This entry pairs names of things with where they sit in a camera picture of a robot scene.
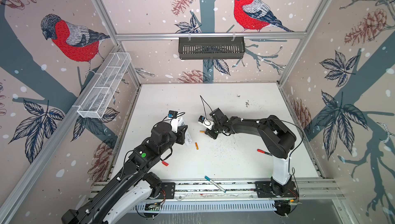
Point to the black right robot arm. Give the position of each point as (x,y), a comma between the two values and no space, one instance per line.
(277,137)

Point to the white battery cover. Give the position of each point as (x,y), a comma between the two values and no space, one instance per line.
(188,138)

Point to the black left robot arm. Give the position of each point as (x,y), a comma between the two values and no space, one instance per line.
(133,184)

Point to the white mesh wall tray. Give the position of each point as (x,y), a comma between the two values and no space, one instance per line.
(100,95)

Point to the black wall basket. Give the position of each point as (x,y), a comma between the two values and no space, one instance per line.
(199,48)

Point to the teal capped pen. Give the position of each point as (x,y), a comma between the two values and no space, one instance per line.
(215,184)

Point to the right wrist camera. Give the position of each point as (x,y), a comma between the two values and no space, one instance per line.
(205,122)

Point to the white remote control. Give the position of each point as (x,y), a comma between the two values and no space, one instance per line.
(181,122)

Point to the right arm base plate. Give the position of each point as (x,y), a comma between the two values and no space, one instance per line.
(268,189)

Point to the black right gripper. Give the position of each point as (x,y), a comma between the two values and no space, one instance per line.
(212,133)

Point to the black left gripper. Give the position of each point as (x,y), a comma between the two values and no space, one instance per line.
(181,134)

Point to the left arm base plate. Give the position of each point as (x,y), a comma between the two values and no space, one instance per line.
(162,191)

